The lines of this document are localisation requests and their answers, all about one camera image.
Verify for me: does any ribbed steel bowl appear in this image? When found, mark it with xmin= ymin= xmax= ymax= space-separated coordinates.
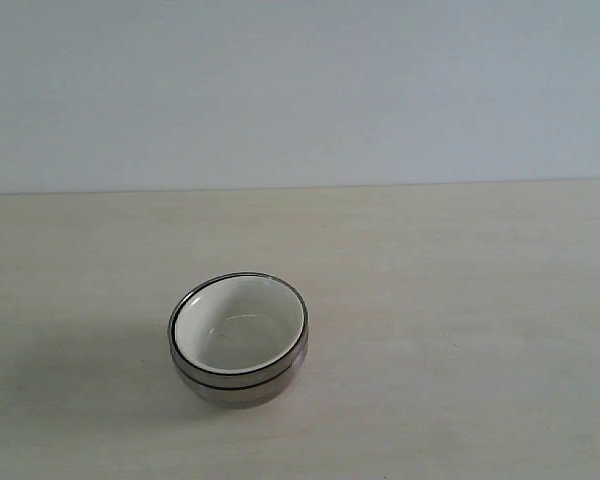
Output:
xmin=175 ymin=343 xmax=309 ymax=409

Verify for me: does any white ceramic bowl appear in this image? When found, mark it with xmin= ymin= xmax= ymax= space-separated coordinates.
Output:
xmin=171 ymin=274 xmax=307 ymax=375

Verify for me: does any smooth steel bowl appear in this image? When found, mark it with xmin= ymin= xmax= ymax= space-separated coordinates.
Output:
xmin=167 ymin=271 xmax=309 ymax=389

